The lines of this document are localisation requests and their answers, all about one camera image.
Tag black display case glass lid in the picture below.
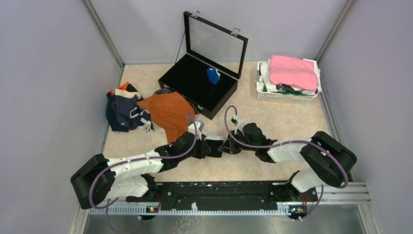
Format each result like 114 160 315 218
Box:
157 11 249 120

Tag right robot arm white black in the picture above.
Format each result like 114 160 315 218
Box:
219 116 357 201

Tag pink folded cloth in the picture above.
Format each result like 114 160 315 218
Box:
269 56 319 92

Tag dark blue underwear cream waistband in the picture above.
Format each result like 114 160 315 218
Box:
112 89 153 133

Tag black underwear white trim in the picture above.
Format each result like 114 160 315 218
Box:
203 132 224 158

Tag navy underwear orange waistband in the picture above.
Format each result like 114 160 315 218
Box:
106 82 136 132

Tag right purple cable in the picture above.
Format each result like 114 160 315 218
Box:
224 105 349 222

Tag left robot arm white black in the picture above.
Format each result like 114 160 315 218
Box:
70 120 210 210

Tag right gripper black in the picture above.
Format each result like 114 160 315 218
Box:
219 129 258 154

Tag white plastic basket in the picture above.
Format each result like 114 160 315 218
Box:
256 59 322 104

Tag royal blue underwear white trim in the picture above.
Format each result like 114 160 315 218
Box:
206 67 221 85

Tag white cloths in basket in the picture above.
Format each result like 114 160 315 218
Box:
263 62 314 95

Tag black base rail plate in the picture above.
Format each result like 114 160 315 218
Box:
126 180 318 211

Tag olive grey underwear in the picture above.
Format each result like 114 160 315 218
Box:
153 88 172 95

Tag orange underwear cream waistband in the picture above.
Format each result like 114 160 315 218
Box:
137 92 196 143

